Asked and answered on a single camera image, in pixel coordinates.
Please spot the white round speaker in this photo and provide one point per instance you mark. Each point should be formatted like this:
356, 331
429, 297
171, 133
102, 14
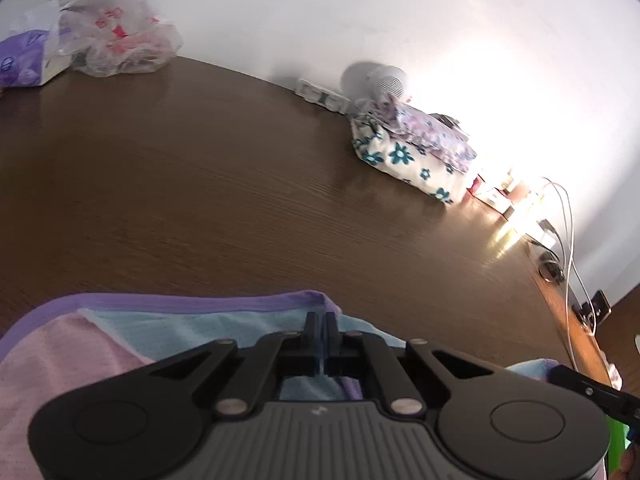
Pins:
380, 80

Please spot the purple tissue pack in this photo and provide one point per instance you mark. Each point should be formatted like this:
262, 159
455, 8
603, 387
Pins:
25, 60

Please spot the blue pink purple mesh shirt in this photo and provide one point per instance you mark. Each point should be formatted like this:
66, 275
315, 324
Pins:
100, 340

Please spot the red printed plastic bag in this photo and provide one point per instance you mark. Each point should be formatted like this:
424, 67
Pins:
125, 42

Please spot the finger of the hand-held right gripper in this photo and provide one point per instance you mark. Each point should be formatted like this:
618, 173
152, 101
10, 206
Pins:
590, 385

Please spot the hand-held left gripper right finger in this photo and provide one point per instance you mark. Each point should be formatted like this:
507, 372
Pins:
332, 345

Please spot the white teal floral folded cloth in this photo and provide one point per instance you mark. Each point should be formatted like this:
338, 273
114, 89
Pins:
400, 160

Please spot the pink ruffled folded cloth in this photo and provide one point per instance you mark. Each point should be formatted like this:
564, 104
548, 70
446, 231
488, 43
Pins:
430, 132

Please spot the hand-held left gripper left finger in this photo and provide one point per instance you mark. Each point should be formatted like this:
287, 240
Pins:
312, 345

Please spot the black box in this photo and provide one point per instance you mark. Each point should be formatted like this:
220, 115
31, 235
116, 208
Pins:
446, 121

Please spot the smartphone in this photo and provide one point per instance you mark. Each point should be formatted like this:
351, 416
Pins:
602, 305

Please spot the white power strip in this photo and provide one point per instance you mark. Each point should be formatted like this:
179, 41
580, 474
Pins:
322, 95

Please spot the green plastic case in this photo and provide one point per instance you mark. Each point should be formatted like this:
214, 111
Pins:
617, 437

